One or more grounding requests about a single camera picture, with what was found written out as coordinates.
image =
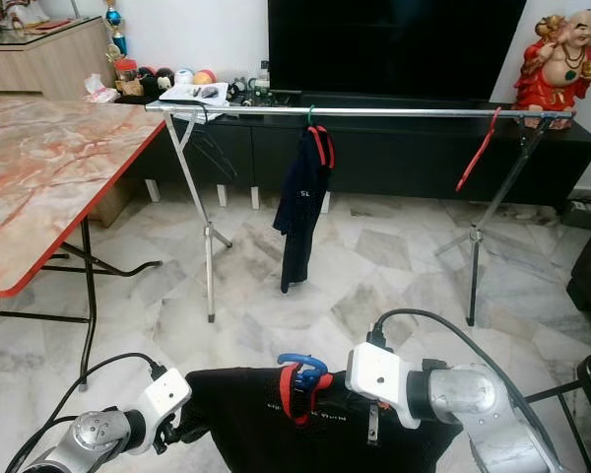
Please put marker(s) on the blue and gold trophy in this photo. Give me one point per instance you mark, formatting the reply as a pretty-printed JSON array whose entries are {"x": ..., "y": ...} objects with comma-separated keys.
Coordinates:
[{"x": 114, "y": 18}]

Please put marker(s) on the marble-top folding table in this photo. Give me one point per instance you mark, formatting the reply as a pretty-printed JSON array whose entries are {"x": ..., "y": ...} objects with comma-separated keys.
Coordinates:
[{"x": 39, "y": 177}]

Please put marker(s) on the navy shirt with red collar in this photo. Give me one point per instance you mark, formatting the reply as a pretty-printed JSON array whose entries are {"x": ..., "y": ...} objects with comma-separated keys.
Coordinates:
[{"x": 300, "y": 207}]

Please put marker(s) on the grey power box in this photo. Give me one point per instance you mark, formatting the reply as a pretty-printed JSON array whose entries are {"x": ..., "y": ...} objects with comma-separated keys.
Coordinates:
[{"x": 586, "y": 212}]

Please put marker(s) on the black TV console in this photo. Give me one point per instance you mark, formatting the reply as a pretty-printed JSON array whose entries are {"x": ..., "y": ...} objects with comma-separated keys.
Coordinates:
[{"x": 394, "y": 158}]

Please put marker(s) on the orange ball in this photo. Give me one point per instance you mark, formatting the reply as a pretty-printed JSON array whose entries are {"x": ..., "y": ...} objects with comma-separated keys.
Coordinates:
[{"x": 204, "y": 77}]

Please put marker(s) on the black green gadget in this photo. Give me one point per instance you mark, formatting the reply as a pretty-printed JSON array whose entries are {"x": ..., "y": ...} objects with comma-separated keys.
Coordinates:
[{"x": 242, "y": 93}]

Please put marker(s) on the blue plastic hanger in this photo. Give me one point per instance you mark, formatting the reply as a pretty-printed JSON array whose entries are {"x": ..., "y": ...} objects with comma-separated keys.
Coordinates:
[{"x": 302, "y": 361}]

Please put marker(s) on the clear plastic bottle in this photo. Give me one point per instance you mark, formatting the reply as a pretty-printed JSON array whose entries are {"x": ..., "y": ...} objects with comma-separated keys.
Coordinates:
[{"x": 262, "y": 81}]

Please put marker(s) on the red laughing Buddha statue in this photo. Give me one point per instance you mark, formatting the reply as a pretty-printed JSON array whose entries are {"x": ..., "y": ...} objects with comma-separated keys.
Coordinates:
[{"x": 554, "y": 84}]

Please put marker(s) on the white plastic bag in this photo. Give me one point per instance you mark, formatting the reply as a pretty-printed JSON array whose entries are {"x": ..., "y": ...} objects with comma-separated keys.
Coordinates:
[{"x": 100, "y": 89}]

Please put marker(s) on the light wooden sideboard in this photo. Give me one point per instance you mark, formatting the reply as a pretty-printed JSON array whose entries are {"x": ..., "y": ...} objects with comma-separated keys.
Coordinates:
[{"x": 39, "y": 64}]

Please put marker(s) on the white figurine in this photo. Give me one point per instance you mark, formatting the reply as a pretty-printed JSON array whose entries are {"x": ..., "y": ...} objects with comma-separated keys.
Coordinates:
[{"x": 28, "y": 12}]

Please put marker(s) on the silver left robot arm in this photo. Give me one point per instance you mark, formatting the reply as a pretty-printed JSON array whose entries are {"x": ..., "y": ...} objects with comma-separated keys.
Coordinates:
[{"x": 94, "y": 434}]

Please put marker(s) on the silver metal clothes rack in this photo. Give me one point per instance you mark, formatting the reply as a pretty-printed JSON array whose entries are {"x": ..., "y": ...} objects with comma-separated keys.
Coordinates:
[{"x": 384, "y": 110}]

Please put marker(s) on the red-lidded jar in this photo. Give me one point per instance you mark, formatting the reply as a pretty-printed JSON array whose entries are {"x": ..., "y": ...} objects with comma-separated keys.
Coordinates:
[{"x": 126, "y": 81}]

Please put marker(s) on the red plastic hanger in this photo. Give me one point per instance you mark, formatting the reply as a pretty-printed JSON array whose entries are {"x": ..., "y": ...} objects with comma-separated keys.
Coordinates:
[{"x": 479, "y": 150}]

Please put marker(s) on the red tray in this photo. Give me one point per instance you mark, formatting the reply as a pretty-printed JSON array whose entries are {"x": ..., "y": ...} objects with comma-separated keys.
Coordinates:
[{"x": 54, "y": 24}]

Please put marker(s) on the large black television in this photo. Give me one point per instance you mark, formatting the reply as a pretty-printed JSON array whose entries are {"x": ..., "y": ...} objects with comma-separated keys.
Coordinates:
[{"x": 394, "y": 49}]

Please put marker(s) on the white printed paper sheet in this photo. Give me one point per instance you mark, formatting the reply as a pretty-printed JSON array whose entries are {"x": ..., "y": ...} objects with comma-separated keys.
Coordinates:
[{"x": 192, "y": 93}]

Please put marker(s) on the black shirt with red collar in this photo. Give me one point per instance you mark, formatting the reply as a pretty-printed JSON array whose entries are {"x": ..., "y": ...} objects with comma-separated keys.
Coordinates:
[{"x": 256, "y": 434}]

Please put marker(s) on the green plastic hanger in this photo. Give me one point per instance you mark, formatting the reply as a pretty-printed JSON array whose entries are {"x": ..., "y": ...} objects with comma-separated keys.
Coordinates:
[{"x": 311, "y": 116}]

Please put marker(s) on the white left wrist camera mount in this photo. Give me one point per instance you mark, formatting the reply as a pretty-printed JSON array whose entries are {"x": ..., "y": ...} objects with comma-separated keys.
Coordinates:
[{"x": 163, "y": 394}]

